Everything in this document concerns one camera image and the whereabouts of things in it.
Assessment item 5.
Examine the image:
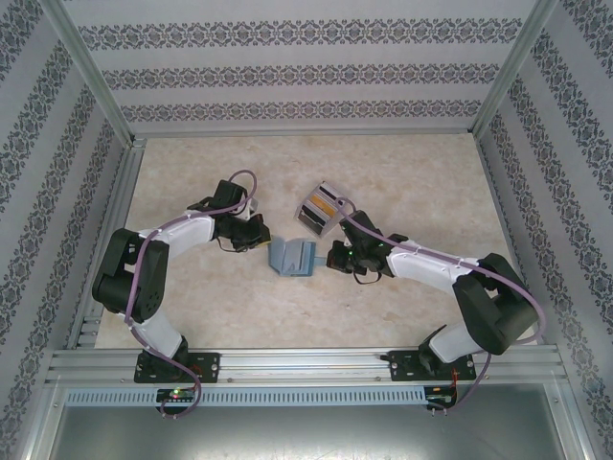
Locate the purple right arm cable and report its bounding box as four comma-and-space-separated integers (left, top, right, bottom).
334, 195, 547, 413

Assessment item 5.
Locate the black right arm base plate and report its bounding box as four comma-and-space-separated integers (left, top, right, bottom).
387, 349, 475, 383

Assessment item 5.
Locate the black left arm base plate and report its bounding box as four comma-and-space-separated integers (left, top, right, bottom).
135, 352, 221, 384

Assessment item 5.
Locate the aluminium mounting rail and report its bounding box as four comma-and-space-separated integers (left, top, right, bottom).
45, 347, 561, 384

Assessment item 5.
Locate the circuit board with green light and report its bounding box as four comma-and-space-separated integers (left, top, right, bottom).
156, 388, 197, 403

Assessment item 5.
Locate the clear plastic card box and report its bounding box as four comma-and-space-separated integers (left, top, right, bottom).
292, 180, 356, 240

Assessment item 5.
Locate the yellow card with black stripe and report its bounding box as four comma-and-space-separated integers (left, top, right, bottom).
308, 191, 339, 219

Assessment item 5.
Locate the aluminium frame post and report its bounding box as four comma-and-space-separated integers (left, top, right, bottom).
471, 0, 559, 136
40, 0, 136, 143

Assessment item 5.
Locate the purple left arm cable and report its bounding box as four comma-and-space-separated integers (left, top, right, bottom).
112, 170, 262, 423

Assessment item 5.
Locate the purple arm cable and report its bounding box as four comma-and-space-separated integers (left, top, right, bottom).
334, 195, 547, 413
112, 170, 262, 423

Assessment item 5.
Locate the slotted grey cable duct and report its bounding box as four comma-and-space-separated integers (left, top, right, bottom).
64, 386, 427, 406

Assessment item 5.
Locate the aluminium side rail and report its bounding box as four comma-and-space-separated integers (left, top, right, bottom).
66, 136, 148, 349

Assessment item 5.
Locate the blue card holder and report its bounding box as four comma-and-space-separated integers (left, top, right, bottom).
266, 237, 330, 281

